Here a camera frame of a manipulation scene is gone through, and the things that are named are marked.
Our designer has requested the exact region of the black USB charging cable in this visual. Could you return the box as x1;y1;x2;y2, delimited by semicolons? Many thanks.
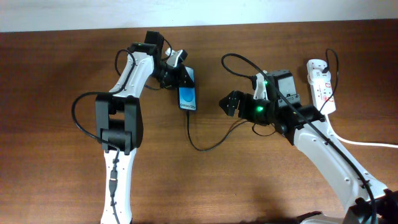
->
185;110;249;152

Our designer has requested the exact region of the blue Galaxy smartphone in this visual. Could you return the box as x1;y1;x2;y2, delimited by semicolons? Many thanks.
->
178;67;197;111

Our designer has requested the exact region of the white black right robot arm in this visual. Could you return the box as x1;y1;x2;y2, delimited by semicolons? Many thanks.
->
219;70;397;223

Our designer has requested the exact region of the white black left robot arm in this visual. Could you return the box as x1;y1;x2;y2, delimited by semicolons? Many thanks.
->
95;31;195;223

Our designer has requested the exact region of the white charger plug adapter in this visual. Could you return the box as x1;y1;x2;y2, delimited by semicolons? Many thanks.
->
308;70;331;85

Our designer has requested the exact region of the white power strip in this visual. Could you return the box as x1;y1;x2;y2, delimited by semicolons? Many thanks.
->
307;59;336;115

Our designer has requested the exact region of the white power strip cord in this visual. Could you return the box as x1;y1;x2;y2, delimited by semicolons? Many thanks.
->
323;113;398;149

